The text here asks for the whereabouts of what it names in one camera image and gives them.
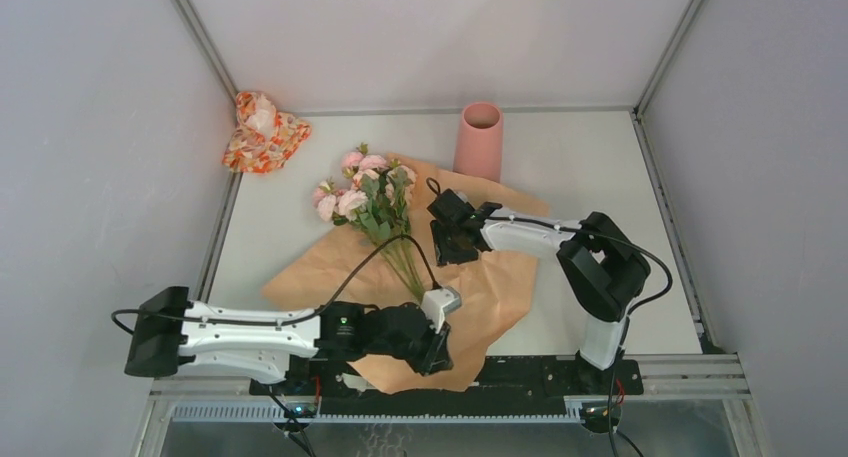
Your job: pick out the orange kraft wrapping paper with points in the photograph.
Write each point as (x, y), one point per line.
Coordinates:
(496, 290)

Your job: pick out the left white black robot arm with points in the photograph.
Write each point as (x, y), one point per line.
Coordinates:
(173, 333)

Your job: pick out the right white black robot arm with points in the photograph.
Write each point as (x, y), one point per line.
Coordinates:
(605, 270)

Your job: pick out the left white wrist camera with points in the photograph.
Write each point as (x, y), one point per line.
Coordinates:
(438, 303)

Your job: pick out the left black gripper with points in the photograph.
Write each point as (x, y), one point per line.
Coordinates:
(435, 355)

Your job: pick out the pink flower stem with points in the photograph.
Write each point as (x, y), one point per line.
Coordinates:
(324, 202)
(380, 216)
(360, 164)
(399, 189)

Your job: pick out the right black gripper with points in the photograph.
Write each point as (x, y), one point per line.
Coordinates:
(443, 251)

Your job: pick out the pink cylindrical vase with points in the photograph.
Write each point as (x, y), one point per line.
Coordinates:
(479, 143)

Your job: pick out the orange floral crumpled cloth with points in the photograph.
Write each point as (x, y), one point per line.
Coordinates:
(265, 138)

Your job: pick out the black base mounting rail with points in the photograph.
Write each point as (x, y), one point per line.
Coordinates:
(506, 386)

